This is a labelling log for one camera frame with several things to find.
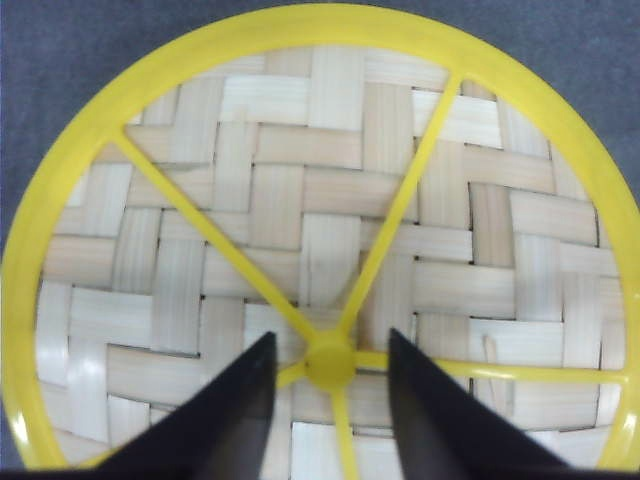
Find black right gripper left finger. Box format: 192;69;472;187
94;331;278;474

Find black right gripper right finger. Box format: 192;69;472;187
388;327;576;474

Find woven bamboo steamer lid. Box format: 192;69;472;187
2;4;639;479

